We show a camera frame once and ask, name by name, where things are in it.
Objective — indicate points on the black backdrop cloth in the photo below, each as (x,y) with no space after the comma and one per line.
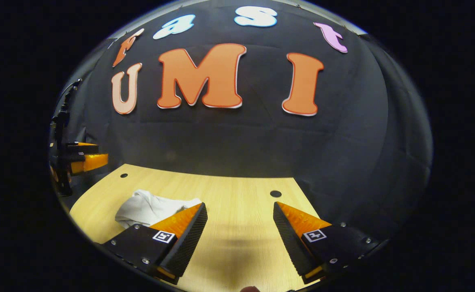
(241,138)

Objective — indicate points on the white jeans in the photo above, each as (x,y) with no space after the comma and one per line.
(148,207)

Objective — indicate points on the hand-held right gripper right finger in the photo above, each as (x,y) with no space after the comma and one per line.
(290,239)

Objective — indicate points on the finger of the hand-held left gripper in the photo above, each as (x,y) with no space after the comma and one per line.
(84,148)
(91,162)

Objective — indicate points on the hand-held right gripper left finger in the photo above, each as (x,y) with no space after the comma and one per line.
(189,239)

